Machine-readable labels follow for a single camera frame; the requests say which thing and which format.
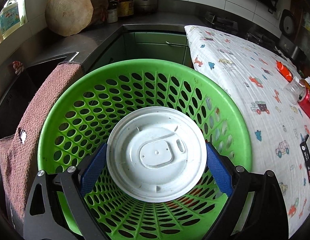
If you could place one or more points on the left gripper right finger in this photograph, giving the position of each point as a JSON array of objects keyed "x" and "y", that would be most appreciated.
[{"x": 255, "y": 208}]

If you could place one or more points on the detergent bottle on windowsill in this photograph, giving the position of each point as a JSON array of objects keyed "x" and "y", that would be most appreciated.
[{"x": 9, "y": 18}]

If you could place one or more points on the red soda can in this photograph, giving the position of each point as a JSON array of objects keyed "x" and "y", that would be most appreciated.
[{"x": 304, "y": 101}]

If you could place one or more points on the patterned white tablecloth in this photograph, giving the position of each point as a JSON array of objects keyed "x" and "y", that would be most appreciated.
[{"x": 248, "y": 74}]

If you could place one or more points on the orange Ovaltine snack packet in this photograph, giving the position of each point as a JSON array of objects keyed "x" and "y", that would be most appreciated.
[{"x": 284, "y": 71}]

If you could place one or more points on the green cabinet drawer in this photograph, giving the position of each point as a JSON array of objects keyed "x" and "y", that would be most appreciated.
[{"x": 146, "y": 45}]

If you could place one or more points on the round wooden chopping block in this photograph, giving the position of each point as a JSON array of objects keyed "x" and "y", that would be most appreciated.
[{"x": 69, "y": 17}]

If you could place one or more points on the black gas stove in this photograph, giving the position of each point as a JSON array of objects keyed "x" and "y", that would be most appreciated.
[{"x": 242, "y": 28}]

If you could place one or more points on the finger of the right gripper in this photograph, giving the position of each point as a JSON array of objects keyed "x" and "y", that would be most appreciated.
[{"x": 305, "y": 149}]

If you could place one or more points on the black rice cooker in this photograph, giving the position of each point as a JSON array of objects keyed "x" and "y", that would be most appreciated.
[{"x": 288, "y": 28}]

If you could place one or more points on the pink towel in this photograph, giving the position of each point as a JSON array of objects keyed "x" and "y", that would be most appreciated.
[{"x": 18, "y": 152}]

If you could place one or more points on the white plastic cup lid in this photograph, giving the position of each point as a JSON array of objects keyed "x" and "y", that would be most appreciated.
[{"x": 156, "y": 154}]

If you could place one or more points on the small white jar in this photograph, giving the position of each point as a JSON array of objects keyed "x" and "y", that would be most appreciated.
[{"x": 112, "y": 15}]

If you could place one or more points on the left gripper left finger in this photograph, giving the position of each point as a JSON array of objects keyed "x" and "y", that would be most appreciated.
[{"x": 44, "y": 218}]

